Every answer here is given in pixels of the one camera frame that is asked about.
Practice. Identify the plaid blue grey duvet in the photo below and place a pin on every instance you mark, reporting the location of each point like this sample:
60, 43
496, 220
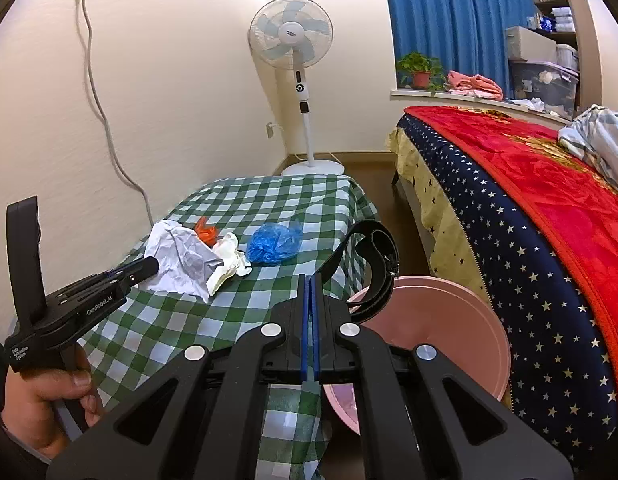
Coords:
592, 137

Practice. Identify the white tissue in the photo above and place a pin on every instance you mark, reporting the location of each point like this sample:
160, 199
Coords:
233, 263

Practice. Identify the white wall outlet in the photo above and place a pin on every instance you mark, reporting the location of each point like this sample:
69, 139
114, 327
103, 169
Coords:
270, 129

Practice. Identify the wooden bookshelf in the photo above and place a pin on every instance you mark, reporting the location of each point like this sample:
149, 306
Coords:
576, 18

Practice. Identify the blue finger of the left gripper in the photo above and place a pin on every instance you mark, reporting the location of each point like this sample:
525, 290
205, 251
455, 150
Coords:
117, 274

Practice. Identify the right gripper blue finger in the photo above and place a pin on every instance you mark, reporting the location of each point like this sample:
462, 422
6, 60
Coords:
317, 324
304, 295

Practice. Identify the left hand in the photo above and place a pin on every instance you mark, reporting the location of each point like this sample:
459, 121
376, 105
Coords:
29, 414

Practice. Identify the green checkered tablecloth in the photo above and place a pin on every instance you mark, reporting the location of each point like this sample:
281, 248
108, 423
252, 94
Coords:
151, 327

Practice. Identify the potted green plant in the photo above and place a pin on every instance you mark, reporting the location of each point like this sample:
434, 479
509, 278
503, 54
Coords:
421, 72

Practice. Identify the white standing fan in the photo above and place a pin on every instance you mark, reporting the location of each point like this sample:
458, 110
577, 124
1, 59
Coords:
294, 35

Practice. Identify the blue curtain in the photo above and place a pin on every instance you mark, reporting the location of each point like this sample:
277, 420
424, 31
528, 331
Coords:
468, 36

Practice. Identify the yellow bed skirt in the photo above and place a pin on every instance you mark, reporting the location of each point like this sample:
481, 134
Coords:
445, 243

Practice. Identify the pink trash bin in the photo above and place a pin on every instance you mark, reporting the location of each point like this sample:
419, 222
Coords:
427, 310

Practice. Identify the orange plastic bag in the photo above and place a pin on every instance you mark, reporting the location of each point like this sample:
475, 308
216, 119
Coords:
206, 233

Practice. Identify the pink folded clothes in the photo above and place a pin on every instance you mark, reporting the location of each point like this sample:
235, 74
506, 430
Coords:
478, 86

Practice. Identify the red floral blanket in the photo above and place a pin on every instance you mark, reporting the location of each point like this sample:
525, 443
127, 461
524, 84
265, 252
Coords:
568, 202

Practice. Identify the navy star bedsheet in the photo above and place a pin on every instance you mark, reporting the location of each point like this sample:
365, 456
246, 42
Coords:
562, 379

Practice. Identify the white paper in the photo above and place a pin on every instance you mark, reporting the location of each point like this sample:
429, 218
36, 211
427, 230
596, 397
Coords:
184, 262

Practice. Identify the small clear storage box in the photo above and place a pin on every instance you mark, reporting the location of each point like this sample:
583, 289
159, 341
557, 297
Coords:
567, 57

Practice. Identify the blue plastic bag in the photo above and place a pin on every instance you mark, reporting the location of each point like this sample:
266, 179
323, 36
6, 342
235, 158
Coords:
274, 243

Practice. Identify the grey cardboard box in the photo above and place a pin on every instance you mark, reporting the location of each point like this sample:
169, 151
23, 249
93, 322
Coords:
524, 44

